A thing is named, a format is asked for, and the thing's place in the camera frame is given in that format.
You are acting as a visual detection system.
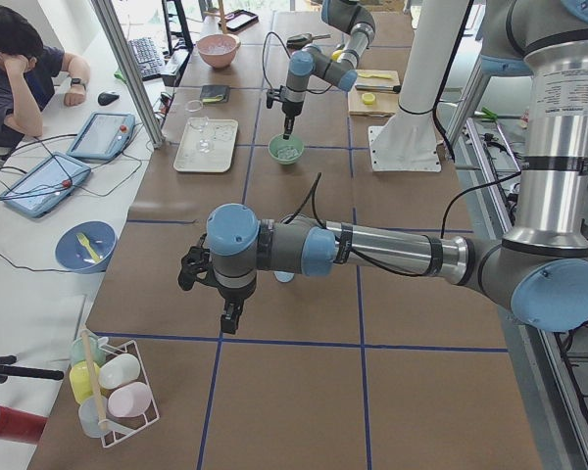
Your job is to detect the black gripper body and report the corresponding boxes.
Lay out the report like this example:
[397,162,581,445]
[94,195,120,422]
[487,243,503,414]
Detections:
[218,286,256,313]
[282,100,304,120]

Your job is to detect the green bowl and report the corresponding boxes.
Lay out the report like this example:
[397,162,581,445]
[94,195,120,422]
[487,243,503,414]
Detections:
[269,134,305,165]

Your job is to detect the light blue cup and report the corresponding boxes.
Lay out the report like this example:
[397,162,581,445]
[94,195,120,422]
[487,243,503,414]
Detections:
[274,271,295,283]

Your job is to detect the metal ice scoop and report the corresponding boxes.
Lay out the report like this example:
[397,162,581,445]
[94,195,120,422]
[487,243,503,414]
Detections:
[286,33,331,50]

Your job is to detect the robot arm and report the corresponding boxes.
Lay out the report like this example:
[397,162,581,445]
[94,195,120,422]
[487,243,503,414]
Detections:
[267,0,376,140]
[206,1,588,333]

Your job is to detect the ice cubes in green bowl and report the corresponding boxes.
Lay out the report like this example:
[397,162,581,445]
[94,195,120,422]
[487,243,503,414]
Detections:
[275,146,300,162]

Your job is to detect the pink bowl of ice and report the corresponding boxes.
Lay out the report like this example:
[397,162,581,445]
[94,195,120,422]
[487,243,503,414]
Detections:
[196,34,241,69]

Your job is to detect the blue bowl with fork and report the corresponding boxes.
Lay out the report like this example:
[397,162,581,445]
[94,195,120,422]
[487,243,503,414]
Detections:
[55,220,117,274]

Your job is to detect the wooden cutting board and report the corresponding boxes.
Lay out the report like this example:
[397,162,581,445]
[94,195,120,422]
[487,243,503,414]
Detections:
[347,70,401,117]

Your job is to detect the lemon half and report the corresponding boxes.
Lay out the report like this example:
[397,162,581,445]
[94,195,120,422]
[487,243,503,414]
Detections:
[361,92,376,106]

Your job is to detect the steel muddler black tip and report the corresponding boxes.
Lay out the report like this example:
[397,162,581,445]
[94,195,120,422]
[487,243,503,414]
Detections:
[355,84,402,94]

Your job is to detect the yellow plastic knife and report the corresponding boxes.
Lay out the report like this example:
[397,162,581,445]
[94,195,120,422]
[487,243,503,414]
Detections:
[358,71,394,80]

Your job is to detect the cream bear tray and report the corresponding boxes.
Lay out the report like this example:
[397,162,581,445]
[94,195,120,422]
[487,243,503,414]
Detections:
[172,117,238,173]

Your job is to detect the grey yellow folded cloth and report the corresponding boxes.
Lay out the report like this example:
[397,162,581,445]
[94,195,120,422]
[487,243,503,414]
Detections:
[199,84,230,104]

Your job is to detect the clear wine glass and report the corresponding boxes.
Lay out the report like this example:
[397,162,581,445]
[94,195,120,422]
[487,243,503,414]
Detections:
[185,99,213,153]

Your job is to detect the white cup rack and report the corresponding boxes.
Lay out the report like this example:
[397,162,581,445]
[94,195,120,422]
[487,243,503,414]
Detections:
[69,329,160,448]

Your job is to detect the black keyboard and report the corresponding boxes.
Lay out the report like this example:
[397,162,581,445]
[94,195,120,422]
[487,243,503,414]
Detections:
[128,37,166,81]

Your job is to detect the teach pendant far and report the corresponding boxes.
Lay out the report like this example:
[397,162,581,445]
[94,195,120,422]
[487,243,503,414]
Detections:
[67,112,136,162]

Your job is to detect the teach pendant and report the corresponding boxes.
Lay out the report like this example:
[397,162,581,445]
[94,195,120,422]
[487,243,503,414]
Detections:
[0,152,91,218]
[67,112,136,162]

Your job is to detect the black computer mouse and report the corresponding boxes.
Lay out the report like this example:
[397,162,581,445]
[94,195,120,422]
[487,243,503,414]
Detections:
[97,91,120,106]

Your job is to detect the teach pendant near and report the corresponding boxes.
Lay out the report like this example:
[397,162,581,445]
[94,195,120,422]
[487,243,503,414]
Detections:
[0,152,91,218]

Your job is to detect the seated person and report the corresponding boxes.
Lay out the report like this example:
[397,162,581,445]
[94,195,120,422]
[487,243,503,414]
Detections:
[0,5,90,149]

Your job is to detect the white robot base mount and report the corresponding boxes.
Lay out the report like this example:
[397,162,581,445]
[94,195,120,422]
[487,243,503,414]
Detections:
[369,0,472,172]

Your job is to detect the aluminium frame post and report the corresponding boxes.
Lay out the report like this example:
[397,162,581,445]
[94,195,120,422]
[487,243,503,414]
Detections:
[91,0,165,149]

